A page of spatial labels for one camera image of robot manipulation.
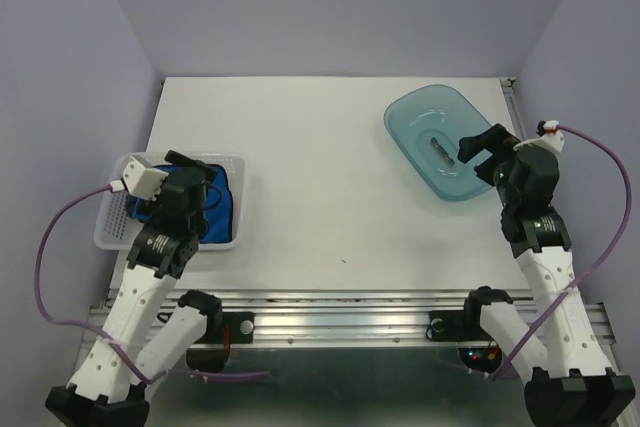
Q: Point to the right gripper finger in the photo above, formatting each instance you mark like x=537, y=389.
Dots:
x=490, y=170
x=490, y=140

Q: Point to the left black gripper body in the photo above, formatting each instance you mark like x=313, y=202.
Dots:
x=155, y=207

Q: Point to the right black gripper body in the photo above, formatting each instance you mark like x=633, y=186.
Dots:
x=505, y=190

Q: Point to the blue microfiber towel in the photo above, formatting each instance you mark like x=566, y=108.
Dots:
x=218, y=209

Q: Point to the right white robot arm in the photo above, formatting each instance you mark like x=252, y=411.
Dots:
x=567, y=378

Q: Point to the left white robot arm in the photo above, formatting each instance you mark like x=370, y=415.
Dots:
x=114, y=384

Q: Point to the white perforated plastic basket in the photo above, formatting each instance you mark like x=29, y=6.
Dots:
x=115, y=230

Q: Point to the teal translucent plastic tray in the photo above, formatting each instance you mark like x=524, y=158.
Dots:
x=427, y=125

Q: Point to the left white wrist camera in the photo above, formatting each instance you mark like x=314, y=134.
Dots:
x=141, y=179

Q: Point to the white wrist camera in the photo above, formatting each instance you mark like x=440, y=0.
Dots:
x=549, y=137
x=141, y=179

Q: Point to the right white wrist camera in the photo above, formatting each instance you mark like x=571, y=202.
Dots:
x=549, y=137

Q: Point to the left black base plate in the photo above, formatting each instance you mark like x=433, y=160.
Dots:
x=231, y=328

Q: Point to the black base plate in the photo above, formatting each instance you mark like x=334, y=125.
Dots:
x=448, y=326
x=231, y=328

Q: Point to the aluminium extrusion rail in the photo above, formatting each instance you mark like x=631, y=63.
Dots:
x=341, y=319

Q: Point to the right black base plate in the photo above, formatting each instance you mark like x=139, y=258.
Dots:
x=448, y=326

